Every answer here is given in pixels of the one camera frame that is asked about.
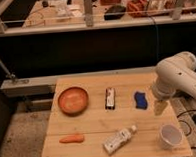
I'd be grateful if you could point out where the white plastic bottle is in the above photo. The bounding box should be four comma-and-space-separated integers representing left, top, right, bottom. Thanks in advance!
102, 125, 137, 154

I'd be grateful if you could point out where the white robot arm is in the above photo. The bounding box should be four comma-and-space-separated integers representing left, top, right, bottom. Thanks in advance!
151, 51, 196, 116

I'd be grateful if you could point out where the orange ceramic bowl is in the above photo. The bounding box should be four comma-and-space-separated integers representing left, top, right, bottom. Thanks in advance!
58, 86, 89, 115

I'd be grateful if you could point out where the blue sponge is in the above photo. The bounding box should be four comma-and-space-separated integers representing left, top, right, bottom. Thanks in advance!
134, 92, 148, 109

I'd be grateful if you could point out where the white paper cup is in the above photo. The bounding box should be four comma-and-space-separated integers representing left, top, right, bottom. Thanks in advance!
158, 124, 183, 150

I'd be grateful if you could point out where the orange carrot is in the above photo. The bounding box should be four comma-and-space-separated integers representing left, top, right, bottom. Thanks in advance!
59, 134, 84, 143

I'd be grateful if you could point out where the orange tool on shelf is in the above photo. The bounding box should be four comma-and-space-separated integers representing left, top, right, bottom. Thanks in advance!
127, 0, 148, 18

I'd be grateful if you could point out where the black computer mouse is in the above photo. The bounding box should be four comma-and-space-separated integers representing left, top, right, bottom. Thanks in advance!
104, 5, 126, 20

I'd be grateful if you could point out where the grey metal beam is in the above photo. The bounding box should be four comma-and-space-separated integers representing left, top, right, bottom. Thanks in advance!
0, 67, 155, 98

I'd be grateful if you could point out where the diagonal metal rod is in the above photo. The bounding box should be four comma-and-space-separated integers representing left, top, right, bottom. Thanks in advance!
0, 59, 17, 84

